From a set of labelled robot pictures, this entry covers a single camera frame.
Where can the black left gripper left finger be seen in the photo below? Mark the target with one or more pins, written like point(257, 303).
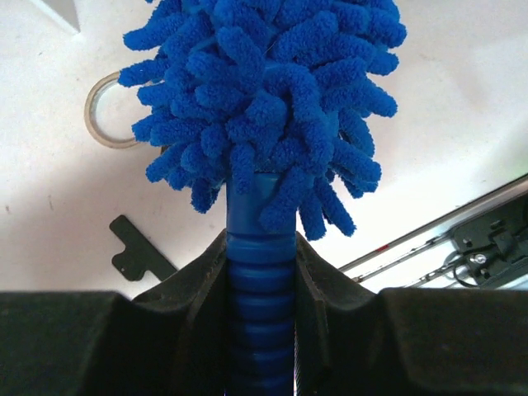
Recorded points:
point(169, 340)

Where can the blue microfiber duster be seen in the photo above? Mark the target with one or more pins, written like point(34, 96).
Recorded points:
point(266, 101)

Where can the metal rail with mounts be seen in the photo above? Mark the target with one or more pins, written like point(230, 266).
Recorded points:
point(481, 244)

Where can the black T-shaped part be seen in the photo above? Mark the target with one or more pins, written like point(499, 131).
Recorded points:
point(139, 254)

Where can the white book support stand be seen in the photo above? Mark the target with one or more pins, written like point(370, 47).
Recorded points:
point(62, 12)

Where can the roll of masking tape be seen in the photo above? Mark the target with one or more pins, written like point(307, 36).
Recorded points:
point(90, 115)

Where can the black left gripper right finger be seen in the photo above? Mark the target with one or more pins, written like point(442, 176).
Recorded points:
point(404, 341)

